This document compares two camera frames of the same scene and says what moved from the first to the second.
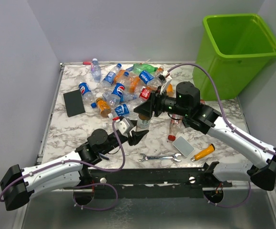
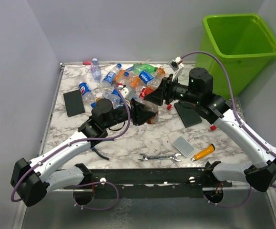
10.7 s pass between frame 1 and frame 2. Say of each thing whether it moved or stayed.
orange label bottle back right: stayed
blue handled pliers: stayed
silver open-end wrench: stayed
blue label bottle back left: stayed
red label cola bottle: moved
